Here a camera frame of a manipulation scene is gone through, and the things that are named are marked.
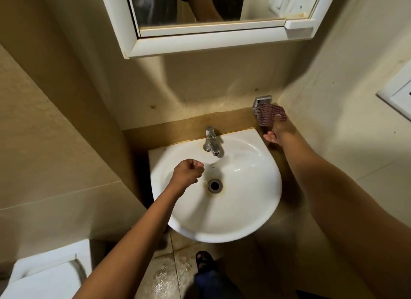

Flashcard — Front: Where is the person's dark blue trouser leg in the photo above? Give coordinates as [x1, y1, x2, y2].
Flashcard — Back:
[192, 270, 246, 299]

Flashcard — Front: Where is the person's right hand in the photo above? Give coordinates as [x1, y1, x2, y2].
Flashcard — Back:
[263, 115, 296, 147]

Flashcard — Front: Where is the red checked cloth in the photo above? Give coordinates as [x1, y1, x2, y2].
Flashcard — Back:
[258, 103, 288, 127]

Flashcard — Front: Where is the white ceramic wash basin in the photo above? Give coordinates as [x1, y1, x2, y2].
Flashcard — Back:
[148, 129, 283, 244]

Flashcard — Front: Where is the person's black sandal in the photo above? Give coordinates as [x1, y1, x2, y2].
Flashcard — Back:
[195, 251, 215, 275]

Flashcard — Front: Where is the white wall switch plate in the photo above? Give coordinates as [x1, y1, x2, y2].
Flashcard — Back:
[376, 60, 411, 122]

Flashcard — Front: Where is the chrome basin tap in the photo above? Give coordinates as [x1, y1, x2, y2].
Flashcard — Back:
[203, 126, 222, 157]

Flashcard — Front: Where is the person's right forearm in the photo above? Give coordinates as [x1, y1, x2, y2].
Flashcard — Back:
[279, 129, 411, 299]

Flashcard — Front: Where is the chrome soap holder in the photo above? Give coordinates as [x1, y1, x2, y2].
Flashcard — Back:
[252, 95, 273, 115]

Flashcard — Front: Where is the white toilet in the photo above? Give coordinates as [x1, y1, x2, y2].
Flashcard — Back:
[0, 239, 94, 299]

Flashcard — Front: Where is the person's left hand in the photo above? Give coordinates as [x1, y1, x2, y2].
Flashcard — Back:
[170, 159, 205, 191]

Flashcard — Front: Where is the person's left forearm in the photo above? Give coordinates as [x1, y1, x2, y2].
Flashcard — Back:
[73, 181, 185, 299]

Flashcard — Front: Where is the white framed mirror cabinet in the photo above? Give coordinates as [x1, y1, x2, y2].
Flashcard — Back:
[98, 0, 341, 59]

